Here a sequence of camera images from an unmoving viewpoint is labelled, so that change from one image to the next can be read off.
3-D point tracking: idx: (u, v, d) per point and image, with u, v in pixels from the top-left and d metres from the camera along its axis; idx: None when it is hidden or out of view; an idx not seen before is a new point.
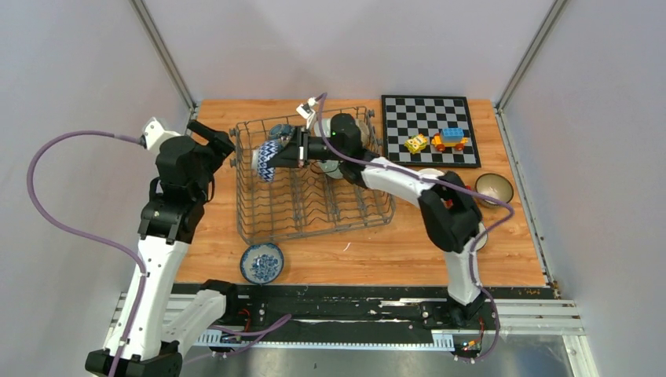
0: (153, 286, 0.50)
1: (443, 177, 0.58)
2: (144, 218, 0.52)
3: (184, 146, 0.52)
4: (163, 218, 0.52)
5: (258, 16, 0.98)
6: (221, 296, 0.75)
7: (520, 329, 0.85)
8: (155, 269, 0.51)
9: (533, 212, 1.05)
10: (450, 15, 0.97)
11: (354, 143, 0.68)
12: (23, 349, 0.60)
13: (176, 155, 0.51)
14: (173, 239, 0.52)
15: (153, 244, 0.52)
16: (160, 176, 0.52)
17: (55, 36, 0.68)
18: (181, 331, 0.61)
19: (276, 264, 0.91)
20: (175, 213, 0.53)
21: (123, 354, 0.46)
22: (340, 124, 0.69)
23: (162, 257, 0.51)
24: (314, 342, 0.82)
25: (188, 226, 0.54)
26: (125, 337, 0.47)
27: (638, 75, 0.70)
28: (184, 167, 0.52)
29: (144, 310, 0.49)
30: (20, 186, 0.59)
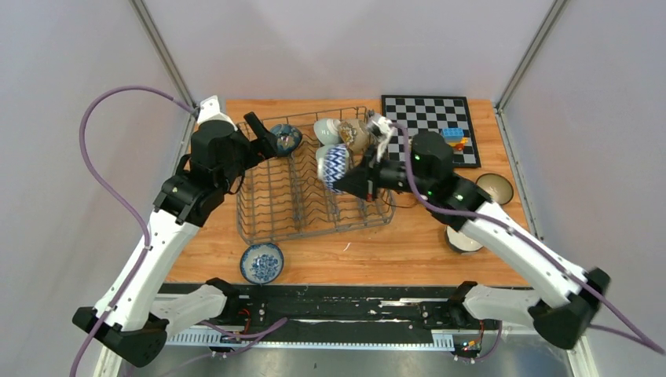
0: (152, 261, 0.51)
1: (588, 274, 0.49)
2: (163, 191, 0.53)
3: (221, 131, 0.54)
4: (180, 195, 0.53)
5: (258, 17, 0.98)
6: (223, 294, 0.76)
7: (518, 329, 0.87)
8: (159, 245, 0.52)
9: (533, 213, 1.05)
10: (449, 15, 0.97)
11: (444, 169, 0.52)
12: (21, 349, 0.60)
13: (211, 137, 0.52)
14: (183, 219, 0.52)
15: (166, 220, 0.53)
16: (191, 153, 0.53)
17: (54, 37, 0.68)
18: (173, 313, 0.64)
19: (276, 264, 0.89)
20: (192, 194, 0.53)
21: (107, 320, 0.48)
22: (428, 144, 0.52)
23: (168, 234, 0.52)
24: (315, 342, 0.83)
25: (201, 210, 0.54)
26: (114, 304, 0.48)
27: (638, 75, 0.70)
28: (216, 151, 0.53)
29: (137, 282, 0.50)
30: (19, 187, 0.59)
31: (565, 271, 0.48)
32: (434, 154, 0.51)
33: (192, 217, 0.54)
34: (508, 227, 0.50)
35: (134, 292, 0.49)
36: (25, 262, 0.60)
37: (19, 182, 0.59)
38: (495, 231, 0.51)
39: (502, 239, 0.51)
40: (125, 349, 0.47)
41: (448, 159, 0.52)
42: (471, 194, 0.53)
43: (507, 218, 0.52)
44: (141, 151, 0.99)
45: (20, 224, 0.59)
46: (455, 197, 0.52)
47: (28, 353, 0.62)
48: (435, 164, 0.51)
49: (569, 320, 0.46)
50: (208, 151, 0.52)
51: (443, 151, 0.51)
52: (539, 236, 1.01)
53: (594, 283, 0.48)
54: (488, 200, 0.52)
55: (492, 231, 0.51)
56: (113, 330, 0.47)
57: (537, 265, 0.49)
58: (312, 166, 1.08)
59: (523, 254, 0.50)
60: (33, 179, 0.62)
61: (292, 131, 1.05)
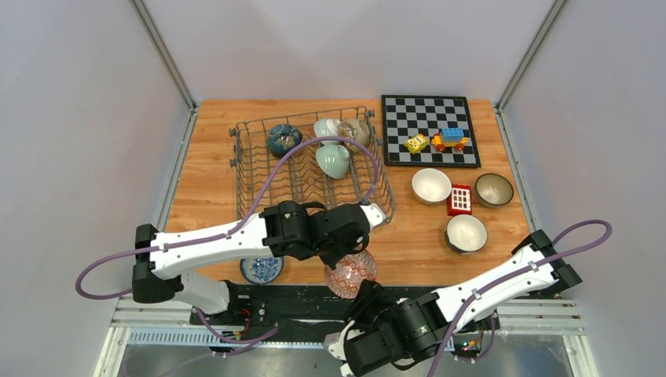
0: (220, 248, 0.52)
1: (535, 247, 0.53)
2: (279, 207, 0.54)
3: (364, 222, 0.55)
4: (288, 223, 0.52)
5: (259, 16, 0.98)
6: (225, 305, 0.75)
7: (519, 329, 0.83)
8: (234, 242, 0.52)
9: (533, 213, 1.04)
10: (449, 15, 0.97)
11: (377, 352, 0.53)
12: (22, 347, 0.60)
13: (358, 221, 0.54)
14: (268, 243, 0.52)
15: (258, 228, 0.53)
16: (331, 210, 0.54)
17: (53, 35, 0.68)
18: (192, 285, 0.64)
19: (276, 263, 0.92)
20: (295, 231, 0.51)
21: (151, 253, 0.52)
22: (353, 360, 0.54)
23: (248, 242, 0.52)
24: (312, 342, 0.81)
25: (287, 247, 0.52)
26: (167, 248, 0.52)
27: (638, 75, 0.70)
28: (345, 231, 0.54)
29: (194, 248, 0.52)
30: (18, 186, 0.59)
31: (533, 268, 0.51)
32: (361, 364, 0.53)
33: (273, 248, 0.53)
34: (474, 297, 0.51)
35: (186, 255, 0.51)
36: (26, 260, 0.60)
37: (17, 182, 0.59)
38: (473, 309, 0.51)
39: (483, 306, 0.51)
40: (140, 283, 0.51)
41: (368, 347, 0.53)
42: (420, 313, 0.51)
43: (462, 288, 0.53)
44: (142, 152, 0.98)
45: (20, 224, 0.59)
46: (419, 334, 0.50)
47: (27, 353, 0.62)
48: (377, 353, 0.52)
49: (563, 287, 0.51)
50: (346, 225, 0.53)
51: (360, 356, 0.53)
52: None
53: (542, 247, 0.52)
54: (436, 298, 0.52)
55: (470, 313, 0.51)
56: (147, 265, 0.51)
57: (517, 283, 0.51)
58: (313, 166, 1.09)
59: (506, 290, 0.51)
60: (33, 179, 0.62)
61: (292, 131, 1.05)
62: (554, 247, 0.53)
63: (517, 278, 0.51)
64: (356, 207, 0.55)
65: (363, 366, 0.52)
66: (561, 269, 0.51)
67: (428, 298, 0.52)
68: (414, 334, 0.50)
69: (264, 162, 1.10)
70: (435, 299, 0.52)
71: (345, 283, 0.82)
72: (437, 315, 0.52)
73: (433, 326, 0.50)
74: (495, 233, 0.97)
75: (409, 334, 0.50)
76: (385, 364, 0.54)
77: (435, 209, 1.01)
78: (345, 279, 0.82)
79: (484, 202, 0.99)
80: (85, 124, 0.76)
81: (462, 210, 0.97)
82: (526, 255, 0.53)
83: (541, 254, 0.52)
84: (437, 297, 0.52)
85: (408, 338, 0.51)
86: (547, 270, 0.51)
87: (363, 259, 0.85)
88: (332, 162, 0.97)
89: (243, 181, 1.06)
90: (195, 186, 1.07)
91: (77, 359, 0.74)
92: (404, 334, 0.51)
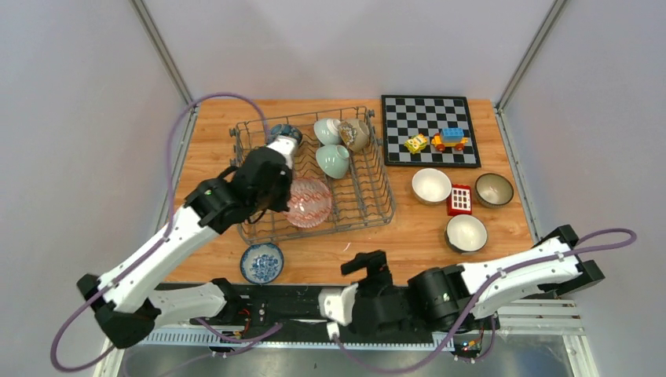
0: (166, 250, 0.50)
1: (563, 238, 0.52)
2: (197, 191, 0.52)
3: (277, 159, 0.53)
4: (213, 199, 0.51)
5: (259, 16, 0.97)
6: (223, 298, 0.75)
7: (519, 329, 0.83)
8: (175, 239, 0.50)
9: (533, 213, 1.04)
10: (449, 15, 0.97)
11: (398, 312, 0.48)
12: (21, 348, 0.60)
13: (267, 158, 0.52)
14: (205, 222, 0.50)
15: (189, 217, 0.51)
16: (240, 170, 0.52)
17: (53, 36, 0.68)
18: (168, 305, 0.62)
19: (276, 264, 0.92)
20: (221, 199, 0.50)
21: (105, 294, 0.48)
22: (367, 319, 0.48)
23: (188, 232, 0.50)
24: (314, 342, 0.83)
25: (225, 217, 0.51)
26: (116, 282, 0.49)
27: (638, 76, 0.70)
28: (265, 173, 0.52)
29: (142, 268, 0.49)
30: (17, 188, 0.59)
31: (559, 257, 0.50)
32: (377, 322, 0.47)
33: (214, 225, 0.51)
34: (501, 273, 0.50)
35: (138, 276, 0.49)
36: (26, 261, 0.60)
37: (17, 184, 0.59)
38: (495, 286, 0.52)
39: (505, 286, 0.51)
40: (110, 326, 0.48)
41: (389, 305, 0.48)
42: (443, 283, 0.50)
43: (488, 265, 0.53)
44: (142, 152, 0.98)
45: (20, 225, 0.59)
46: (439, 300, 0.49)
47: (27, 354, 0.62)
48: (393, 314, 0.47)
49: (586, 282, 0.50)
50: (258, 168, 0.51)
51: (378, 312, 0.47)
52: (539, 236, 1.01)
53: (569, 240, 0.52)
54: (461, 270, 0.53)
55: (494, 290, 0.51)
56: (107, 306, 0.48)
57: (541, 269, 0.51)
58: (313, 166, 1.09)
59: (528, 274, 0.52)
60: (33, 181, 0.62)
61: (291, 131, 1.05)
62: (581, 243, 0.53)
63: (543, 264, 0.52)
64: (260, 151, 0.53)
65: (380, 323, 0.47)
66: (587, 262, 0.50)
67: (452, 269, 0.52)
68: (434, 302, 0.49)
69: None
70: (461, 272, 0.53)
71: (301, 216, 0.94)
72: (461, 287, 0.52)
73: (455, 295, 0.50)
74: (495, 233, 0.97)
75: (429, 302, 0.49)
76: (394, 330, 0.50)
77: (435, 209, 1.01)
78: (298, 212, 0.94)
79: (484, 202, 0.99)
80: (85, 125, 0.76)
81: (462, 210, 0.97)
82: (553, 245, 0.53)
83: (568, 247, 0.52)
84: (462, 270, 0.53)
85: (427, 307, 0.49)
86: (572, 263, 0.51)
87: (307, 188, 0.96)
88: (332, 162, 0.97)
89: None
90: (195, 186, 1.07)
91: (76, 360, 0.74)
92: (424, 303, 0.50)
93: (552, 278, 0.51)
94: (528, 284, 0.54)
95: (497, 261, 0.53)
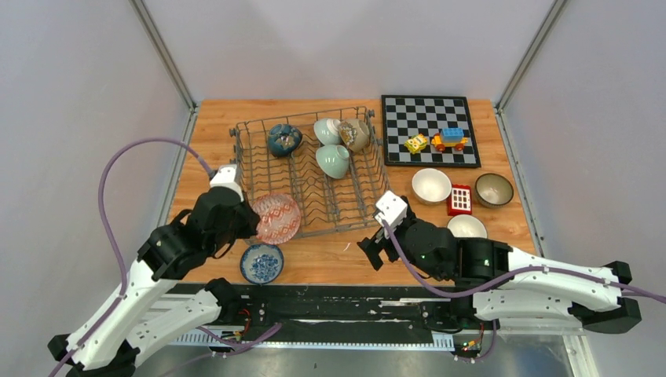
0: (124, 309, 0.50)
1: (616, 271, 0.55)
2: (149, 243, 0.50)
3: (230, 199, 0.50)
4: (165, 250, 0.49)
5: (259, 16, 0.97)
6: (217, 305, 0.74)
7: (518, 329, 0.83)
8: (131, 296, 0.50)
9: (534, 213, 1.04)
10: (449, 15, 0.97)
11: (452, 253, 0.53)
12: (20, 348, 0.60)
13: (217, 200, 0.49)
14: (159, 276, 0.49)
15: (143, 271, 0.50)
16: (192, 214, 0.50)
17: (53, 36, 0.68)
18: (150, 338, 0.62)
19: (276, 263, 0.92)
20: (173, 249, 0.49)
21: (74, 355, 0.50)
22: (426, 241, 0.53)
23: (141, 288, 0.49)
24: (314, 342, 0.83)
25: (180, 267, 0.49)
26: (82, 343, 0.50)
27: (638, 76, 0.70)
28: (217, 215, 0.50)
29: (104, 327, 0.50)
30: (16, 187, 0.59)
31: (605, 283, 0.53)
32: (434, 247, 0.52)
33: (170, 275, 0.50)
34: (544, 269, 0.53)
35: (101, 336, 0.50)
36: (25, 260, 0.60)
37: (17, 183, 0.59)
38: (535, 276, 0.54)
39: (543, 281, 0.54)
40: None
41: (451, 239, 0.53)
42: (490, 250, 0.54)
43: (534, 260, 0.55)
44: (142, 152, 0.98)
45: (20, 225, 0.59)
46: (481, 264, 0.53)
47: (27, 355, 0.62)
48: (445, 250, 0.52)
49: (620, 316, 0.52)
50: (208, 214, 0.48)
51: (442, 239, 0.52)
52: (539, 236, 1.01)
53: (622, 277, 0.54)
54: (510, 250, 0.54)
55: (532, 278, 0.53)
56: (75, 367, 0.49)
57: (582, 286, 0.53)
58: (313, 166, 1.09)
59: (569, 283, 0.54)
60: (32, 180, 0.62)
61: (292, 131, 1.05)
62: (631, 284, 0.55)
63: (585, 281, 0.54)
64: (211, 192, 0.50)
65: (438, 249, 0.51)
66: (629, 301, 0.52)
67: (503, 245, 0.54)
68: (476, 262, 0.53)
69: (264, 162, 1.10)
70: (508, 251, 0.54)
71: (275, 229, 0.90)
72: (502, 261, 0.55)
73: (495, 266, 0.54)
74: (495, 233, 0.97)
75: (471, 261, 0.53)
76: (427, 266, 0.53)
77: (435, 209, 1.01)
78: (272, 228, 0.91)
79: (484, 202, 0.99)
80: (85, 124, 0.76)
81: (462, 210, 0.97)
82: (602, 272, 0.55)
83: (617, 281, 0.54)
84: (510, 250, 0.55)
85: (467, 265, 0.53)
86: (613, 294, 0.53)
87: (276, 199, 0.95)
88: (332, 162, 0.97)
89: (243, 180, 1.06)
90: (195, 186, 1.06)
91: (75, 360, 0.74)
92: (466, 259, 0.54)
93: (589, 298, 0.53)
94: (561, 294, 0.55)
95: (546, 261, 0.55)
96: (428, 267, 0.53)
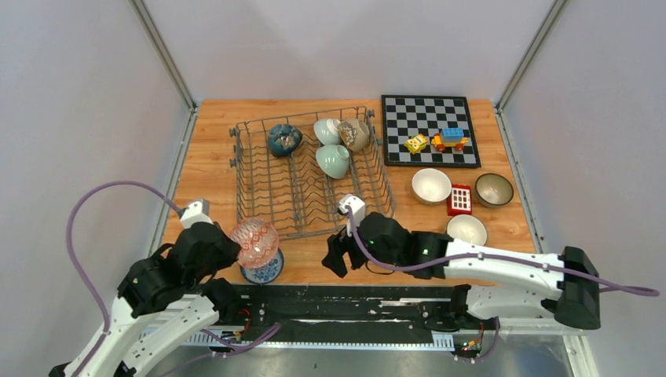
0: (111, 342, 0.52)
1: (565, 256, 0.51)
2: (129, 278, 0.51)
3: (210, 234, 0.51)
4: (144, 285, 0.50)
5: (259, 16, 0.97)
6: (214, 311, 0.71)
7: (519, 329, 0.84)
8: (115, 331, 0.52)
9: (533, 213, 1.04)
10: (449, 15, 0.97)
11: (399, 240, 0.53)
12: (20, 349, 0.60)
13: (199, 238, 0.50)
14: (138, 312, 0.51)
15: (123, 305, 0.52)
16: (173, 250, 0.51)
17: (53, 37, 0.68)
18: (146, 356, 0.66)
19: (276, 263, 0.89)
20: (152, 285, 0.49)
21: None
22: (372, 228, 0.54)
23: (123, 322, 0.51)
24: (314, 342, 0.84)
25: (159, 301, 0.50)
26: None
27: (637, 76, 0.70)
28: (198, 252, 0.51)
29: (95, 360, 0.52)
30: (17, 185, 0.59)
31: (544, 266, 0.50)
32: (381, 234, 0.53)
33: (148, 309, 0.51)
34: (476, 255, 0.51)
35: (93, 368, 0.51)
36: (23, 258, 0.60)
37: (17, 183, 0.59)
38: (470, 263, 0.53)
39: (478, 269, 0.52)
40: None
41: (396, 228, 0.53)
42: (433, 244, 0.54)
43: (473, 247, 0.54)
44: (142, 152, 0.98)
45: (20, 225, 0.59)
46: (422, 254, 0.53)
47: (26, 355, 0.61)
48: (389, 239, 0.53)
49: (564, 304, 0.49)
50: (189, 251, 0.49)
51: (387, 228, 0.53)
52: (539, 236, 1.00)
53: (569, 262, 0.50)
54: (449, 239, 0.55)
55: (466, 265, 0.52)
56: None
57: (520, 271, 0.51)
58: (313, 166, 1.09)
59: (506, 269, 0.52)
60: (33, 180, 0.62)
61: (292, 131, 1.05)
62: (585, 269, 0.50)
63: (525, 266, 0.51)
64: (194, 228, 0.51)
65: (383, 235, 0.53)
66: (573, 286, 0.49)
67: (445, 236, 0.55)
68: (418, 253, 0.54)
69: (264, 162, 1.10)
70: (448, 241, 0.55)
71: (254, 255, 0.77)
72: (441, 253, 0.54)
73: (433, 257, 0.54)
74: (495, 233, 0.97)
75: (414, 250, 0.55)
76: (379, 250, 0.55)
77: (435, 209, 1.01)
78: (252, 252, 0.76)
79: (484, 202, 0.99)
80: (85, 124, 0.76)
81: (462, 210, 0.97)
82: (547, 257, 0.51)
83: (562, 266, 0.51)
84: (451, 240, 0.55)
85: (413, 253, 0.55)
86: (555, 279, 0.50)
87: (249, 225, 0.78)
88: (332, 162, 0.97)
89: (243, 180, 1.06)
90: (195, 186, 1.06)
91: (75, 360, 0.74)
92: (411, 248, 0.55)
93: (526, 283, 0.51)
94: (503, 280, 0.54)
95: (487, 247, 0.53)
96: (380, 251, 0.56)
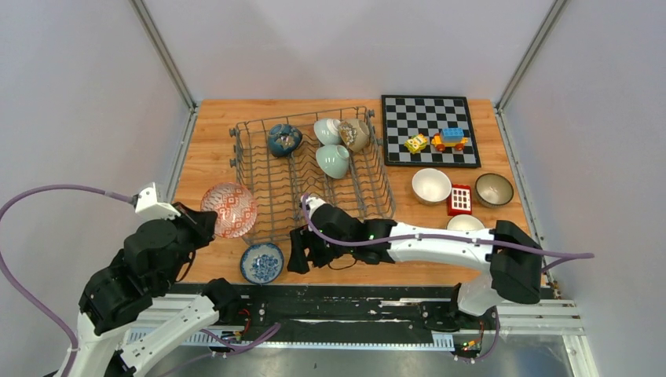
0: (82, 357, 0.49)
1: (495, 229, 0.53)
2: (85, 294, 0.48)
3: (159, 238, 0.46)
4: (99, 301, 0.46)
5: (258, 16, 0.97)
6: (214, 310, 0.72)
7: (520, 329, 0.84)
8: (84, 345, 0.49)
9: (534, 213, 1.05)
10: (448, 15, 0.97)
11: (345, 228, 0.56)
12: (16, 349, 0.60)
13: (146, 244, 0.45)
14: (100, 329, 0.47)
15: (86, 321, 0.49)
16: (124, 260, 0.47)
17: (53, 37, 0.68)
18: (146, 355, 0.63)
19: (276, 263, 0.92)
20: (108, 301, 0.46)
21: None
22: (321, 216, 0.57)
23: (90, 336, 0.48)
24: (314, 341, 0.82)
25: (120, 316, 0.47)
26: None
27: (637, 75, 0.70)
28: (150, 258, 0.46)
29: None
30: (16, 186, 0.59)
31: (473, 241, 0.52)
32: (327, 221, 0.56)
33: (112, 324, 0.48)
34: (414, 236, 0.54)
35: None
36: (22, 259, 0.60)
37: (16, 183, 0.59)
38: (410, 243, 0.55)
39: (418, 247, 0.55)
40: None
41: (342, 216, 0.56)
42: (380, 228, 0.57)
43: (415, 228, 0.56)
44: (141, 151, 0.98)
45: (19, 225, 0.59)
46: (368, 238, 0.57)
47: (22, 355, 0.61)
48: (336, 227, 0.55)
49: (499, 279, 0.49)
50: (137, 261, 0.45)
51: (333, 216, 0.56)
52: (539, 236, 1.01)
53: (499, 235, 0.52)
54: (393, 224, 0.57)
55: (405, 246, 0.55)
56: None
57: (454, 247, 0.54)
58: (313, 166, 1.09)
59: (440, 247, 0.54)
60: (32, 180, 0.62)
61: (292, 131, 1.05)
62: (515, 240, 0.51)
63: (457, 242, 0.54)
64: (140, 233, 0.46)
65: (330, 223, 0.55)
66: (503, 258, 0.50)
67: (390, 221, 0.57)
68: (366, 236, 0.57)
69: (264, 162, 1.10)
70: (392, 225, 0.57)
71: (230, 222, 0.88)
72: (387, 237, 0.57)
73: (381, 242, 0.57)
74: None
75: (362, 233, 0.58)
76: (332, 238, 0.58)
77: (435, 209, 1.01)
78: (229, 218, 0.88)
79: (484, 202, 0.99)
80: (85, 125, 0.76)
81: (462, 210, 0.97)
82: (478, 231, 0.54)
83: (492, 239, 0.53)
84: (394, 225, 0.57)
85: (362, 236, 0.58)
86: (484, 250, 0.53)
87: (221, 189, 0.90)
88: (332, 162, 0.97)
89: (242, 180, 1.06)
90: (195, 186, 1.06)
91: None
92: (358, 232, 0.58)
93: (460, 258, 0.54)
94: (440, 259, 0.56)
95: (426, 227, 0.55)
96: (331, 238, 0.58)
